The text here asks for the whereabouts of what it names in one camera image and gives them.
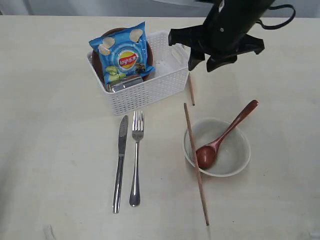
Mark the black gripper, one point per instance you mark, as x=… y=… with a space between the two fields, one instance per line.
x=222 y=48

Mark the wooden chopstick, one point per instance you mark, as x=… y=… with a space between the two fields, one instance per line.
x=191 y=89
x=196 y=165

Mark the blue chips bag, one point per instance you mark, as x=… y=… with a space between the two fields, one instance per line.
x=123 y=53

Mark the silver metal fork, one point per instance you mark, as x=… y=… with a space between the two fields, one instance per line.
x=137 y=135

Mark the red-brown wooden spoon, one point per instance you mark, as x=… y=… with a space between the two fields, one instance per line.
x=208 y=153

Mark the white speckled bowl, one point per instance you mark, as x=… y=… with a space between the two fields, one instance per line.
x=234 y=152

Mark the silver foil packet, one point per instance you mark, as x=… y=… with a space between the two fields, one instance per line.
x=124 y=83

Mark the silver table knife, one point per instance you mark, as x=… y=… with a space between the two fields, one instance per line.
x=122 y=140

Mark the brown round plate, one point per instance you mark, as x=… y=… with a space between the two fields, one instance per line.
x=95 y=61

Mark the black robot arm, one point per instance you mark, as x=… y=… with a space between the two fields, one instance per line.
x=235 y=16

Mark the white perforated plastic basket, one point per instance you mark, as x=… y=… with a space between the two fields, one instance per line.
x=169 y=78

